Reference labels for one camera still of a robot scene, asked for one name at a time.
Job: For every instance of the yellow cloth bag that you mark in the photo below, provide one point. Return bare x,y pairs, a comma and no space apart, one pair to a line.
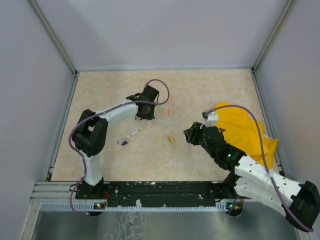
240,130

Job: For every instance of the orange pen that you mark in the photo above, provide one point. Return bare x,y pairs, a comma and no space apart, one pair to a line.
170,106

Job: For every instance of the white purple marker pen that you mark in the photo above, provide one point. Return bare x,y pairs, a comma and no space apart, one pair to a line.
128,136

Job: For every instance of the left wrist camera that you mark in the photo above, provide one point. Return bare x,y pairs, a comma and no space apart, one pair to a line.
146,109

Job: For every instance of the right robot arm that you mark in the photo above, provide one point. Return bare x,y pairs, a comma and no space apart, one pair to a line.
298,202

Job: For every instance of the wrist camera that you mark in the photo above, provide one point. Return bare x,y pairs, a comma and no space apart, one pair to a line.
146,109
210,119

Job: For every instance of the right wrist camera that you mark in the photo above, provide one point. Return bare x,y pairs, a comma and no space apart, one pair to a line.
210,119

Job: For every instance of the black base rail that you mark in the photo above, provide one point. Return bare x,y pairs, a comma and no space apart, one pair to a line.
156,194

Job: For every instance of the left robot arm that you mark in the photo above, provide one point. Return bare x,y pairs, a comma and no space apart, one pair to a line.
88,137

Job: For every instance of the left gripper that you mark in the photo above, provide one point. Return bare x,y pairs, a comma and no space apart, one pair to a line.
146,117

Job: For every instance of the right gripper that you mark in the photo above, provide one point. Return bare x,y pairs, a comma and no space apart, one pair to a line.
192,133

